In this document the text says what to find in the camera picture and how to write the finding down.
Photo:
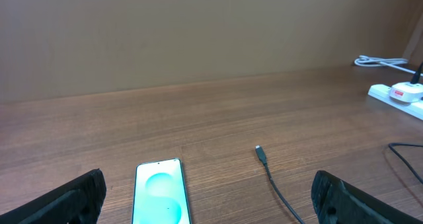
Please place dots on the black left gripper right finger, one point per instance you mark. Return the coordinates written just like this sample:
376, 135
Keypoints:
336, 201

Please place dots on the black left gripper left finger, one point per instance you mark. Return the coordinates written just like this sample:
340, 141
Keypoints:
78, 201

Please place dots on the Galaxy smartphone cyan screen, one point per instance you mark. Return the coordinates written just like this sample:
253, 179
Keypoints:
160, 195

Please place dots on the white charger plug adapter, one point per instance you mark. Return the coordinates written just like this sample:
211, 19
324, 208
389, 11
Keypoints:
406, 92

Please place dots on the white power strip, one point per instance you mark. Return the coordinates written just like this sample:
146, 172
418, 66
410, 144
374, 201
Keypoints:
381, 92

